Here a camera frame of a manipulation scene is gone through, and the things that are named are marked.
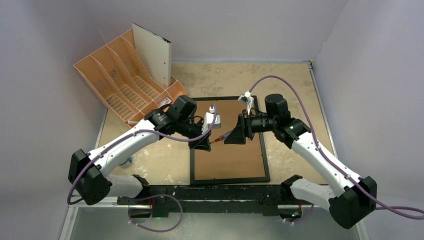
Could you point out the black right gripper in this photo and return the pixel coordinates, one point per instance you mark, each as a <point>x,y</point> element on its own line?
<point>241,127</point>

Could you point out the white binder board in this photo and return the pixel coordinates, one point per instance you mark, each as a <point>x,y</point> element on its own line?
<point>155,53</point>

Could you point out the red white marker pen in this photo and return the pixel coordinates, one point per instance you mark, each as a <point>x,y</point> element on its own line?
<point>132,122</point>

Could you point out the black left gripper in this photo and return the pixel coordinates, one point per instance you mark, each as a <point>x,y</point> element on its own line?
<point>203,143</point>

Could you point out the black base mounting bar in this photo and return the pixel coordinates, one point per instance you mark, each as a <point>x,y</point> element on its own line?
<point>267,200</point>

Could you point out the small red white box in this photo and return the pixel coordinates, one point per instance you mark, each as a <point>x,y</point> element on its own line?
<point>166,102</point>

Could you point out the blue patterned tape roll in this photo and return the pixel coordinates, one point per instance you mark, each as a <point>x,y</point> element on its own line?
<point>127,163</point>

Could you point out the peach plastic file organizer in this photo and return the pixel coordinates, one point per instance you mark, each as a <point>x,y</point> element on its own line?
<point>117,76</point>

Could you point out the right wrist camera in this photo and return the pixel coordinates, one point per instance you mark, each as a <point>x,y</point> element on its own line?
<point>247,99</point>

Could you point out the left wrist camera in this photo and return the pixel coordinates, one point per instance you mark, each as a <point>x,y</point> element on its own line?
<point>211,119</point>

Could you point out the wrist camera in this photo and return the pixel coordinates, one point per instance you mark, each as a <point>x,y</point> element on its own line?
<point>211,119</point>
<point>247,99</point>

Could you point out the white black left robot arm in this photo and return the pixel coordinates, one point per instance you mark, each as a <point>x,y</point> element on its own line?
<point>90,173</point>

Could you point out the aluminium rail frame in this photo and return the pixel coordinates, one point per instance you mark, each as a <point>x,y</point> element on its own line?
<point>347,196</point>

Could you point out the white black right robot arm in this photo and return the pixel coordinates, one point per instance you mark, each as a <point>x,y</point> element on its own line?
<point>346,196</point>

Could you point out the black sunflower photo frame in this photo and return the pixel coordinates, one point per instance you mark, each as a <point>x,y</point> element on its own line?
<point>228,163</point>

